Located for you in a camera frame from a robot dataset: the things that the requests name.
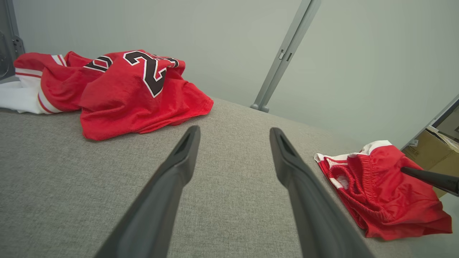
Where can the red Bulls 23 jersey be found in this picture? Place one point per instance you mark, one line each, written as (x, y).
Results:
(125, 96)

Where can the grey rounded partition post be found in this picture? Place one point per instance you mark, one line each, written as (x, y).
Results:
(266, 82)
(277, 82)

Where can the brown cardboard box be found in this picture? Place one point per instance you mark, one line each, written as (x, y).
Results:
(426, 154)

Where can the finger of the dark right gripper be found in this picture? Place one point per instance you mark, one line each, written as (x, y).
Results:
(437, 181)

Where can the grey metal frame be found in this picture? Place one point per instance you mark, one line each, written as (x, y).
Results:
(10, 43)

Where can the red shorts with white stripe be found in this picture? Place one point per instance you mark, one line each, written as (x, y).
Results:
(387, 193)

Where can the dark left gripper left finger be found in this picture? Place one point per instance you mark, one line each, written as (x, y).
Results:
(154, 215)

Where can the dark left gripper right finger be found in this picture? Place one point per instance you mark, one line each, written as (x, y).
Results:
(315, 222)

